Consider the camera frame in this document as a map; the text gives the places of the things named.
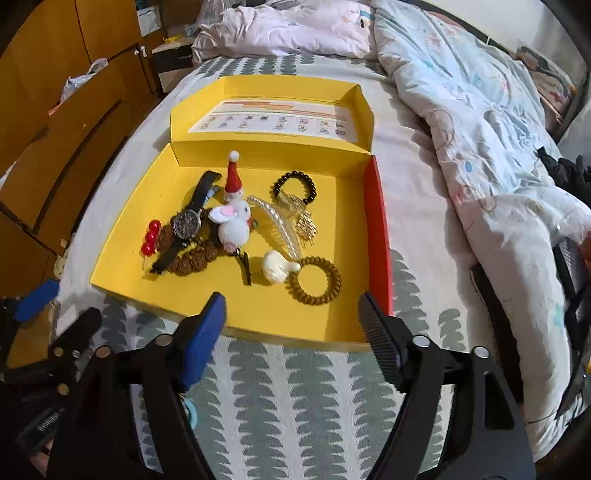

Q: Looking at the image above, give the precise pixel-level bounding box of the white plastic bag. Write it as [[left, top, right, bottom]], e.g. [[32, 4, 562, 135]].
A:
[[60, 58, 109, 104]]

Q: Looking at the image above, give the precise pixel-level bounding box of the red berry hair clip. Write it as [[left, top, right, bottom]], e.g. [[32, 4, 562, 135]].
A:
[[140, 219, 162, 257]]

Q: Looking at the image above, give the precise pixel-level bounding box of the patterned pillow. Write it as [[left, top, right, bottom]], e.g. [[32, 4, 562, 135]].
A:
[[515, 46, 578, 121]]

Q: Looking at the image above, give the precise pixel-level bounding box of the light blue printed quilt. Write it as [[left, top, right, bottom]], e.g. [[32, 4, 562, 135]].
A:
[[372, 0, 591, 462]]

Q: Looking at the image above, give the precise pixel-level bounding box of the light blue hair ring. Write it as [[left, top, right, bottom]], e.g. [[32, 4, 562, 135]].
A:
[[182, 394, 201, 430]]

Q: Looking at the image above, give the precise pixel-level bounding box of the black wristwatch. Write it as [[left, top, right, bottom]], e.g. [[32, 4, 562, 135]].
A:
[[150, 170, 223, 274]]

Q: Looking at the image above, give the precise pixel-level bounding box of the brown coil hair tie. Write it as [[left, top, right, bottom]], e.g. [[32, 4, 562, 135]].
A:
[[287, 256, 342, 306]]

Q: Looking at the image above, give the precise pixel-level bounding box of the dark and white nightstand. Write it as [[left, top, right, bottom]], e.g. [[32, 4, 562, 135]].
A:
[[151, 37, 197, 93]]

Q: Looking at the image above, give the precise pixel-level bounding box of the clear plastic bag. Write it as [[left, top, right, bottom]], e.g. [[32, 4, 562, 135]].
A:
[[198, 0, 232, 24]]

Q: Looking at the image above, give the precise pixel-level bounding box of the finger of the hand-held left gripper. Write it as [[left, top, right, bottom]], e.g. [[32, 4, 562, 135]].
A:
[[0, 279, 61, 347], [46, 307, 103, 393]]

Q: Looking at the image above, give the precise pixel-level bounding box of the wooden wardrobe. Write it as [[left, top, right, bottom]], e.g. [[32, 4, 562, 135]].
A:
[[0, 0, 171, 287]]

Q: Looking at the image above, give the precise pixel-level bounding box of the black bead bracelet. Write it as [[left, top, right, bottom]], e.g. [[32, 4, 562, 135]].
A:
[[271, 171, 318, 204]]

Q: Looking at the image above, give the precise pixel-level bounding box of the santa hat hair clip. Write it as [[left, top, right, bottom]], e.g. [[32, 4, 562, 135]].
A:
[[224, 150, 245, 201]]

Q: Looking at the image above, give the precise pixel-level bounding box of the pearl claw hair clip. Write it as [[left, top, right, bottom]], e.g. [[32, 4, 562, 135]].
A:
[[246, 191, 311, 261]]

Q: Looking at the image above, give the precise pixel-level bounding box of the cream bow hair clip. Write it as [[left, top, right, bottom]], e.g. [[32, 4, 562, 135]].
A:
[[262, 250, 302, 283]]

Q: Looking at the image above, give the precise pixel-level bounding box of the yellow cardboard box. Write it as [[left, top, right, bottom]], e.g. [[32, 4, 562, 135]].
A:
[[89, 75, 394, 352]]

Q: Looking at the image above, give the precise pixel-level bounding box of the brown seed bead bracelet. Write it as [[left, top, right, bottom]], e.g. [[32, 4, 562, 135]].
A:
[[154, 210, 222, 277]]

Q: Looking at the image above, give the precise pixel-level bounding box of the dark cloth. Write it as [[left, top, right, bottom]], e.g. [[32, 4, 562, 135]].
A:
[[536, 147, 591, 204]]

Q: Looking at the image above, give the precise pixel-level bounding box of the white plush rabbit hair clip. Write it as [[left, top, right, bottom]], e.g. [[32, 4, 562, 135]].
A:
[[208, 198, 254, 286]]

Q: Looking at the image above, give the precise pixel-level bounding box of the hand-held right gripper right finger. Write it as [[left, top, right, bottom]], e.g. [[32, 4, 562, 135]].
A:
[[358, 292, 536, 480]]

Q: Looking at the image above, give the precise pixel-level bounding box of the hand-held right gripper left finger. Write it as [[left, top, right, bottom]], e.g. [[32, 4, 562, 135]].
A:
[[48, 291, 228, 480]]

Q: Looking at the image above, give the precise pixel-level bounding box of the pink duvet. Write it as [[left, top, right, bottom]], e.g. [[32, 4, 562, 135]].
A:
[[191, 0, 384, 61]]

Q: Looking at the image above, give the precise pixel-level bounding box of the gold filigree brooch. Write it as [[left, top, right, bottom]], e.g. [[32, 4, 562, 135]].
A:
[[293, 212, 319, 245]]

